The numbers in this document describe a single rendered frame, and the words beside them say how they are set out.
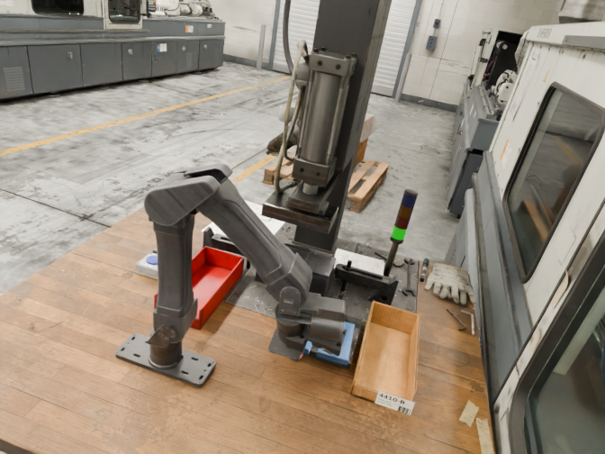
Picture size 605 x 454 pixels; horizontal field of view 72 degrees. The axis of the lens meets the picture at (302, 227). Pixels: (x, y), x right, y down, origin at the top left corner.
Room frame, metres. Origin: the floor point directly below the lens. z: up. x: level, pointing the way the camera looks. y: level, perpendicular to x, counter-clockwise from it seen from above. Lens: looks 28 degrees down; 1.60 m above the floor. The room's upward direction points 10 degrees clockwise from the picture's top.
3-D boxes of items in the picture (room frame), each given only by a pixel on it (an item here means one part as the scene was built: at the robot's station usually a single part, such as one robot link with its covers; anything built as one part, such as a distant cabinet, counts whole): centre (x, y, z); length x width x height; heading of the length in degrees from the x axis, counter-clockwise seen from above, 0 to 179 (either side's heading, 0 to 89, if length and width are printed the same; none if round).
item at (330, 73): (0.99, 0.00, 1.37); 0.11 x 0.09 x 0.30; 79
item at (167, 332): (0.63, 0.22, 1.00); 0.09 x 0.06 x 0.06; 176
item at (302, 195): (1.06, 0.00, 1.22); 0.26 x 0.18 x 0.30; 169
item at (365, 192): (4.23, -0.19, 0.07); 1.20 x 1.00 x 0.14; 162
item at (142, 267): (0.92, 0.38, 0.90); 0.07 x 0.07 x 0.06; 79
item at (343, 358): (0.75, -0.13, 0.93); 0.15 x 0.07 x 0.03; 172
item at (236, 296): (1.06, -0.04, 0.88); 0.65 x 0.50 x 0.03; 79
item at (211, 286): (0.86, 0.23, 0.93); 0.25 x 0.12 x 0.06; 169
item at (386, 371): (0.74, -0.25, 0.93); 0.25 x 0.13 x 0.08; 169
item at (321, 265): (0.99, 0.00, 0.98); 0.20 x 0.10 x 0.01; 79
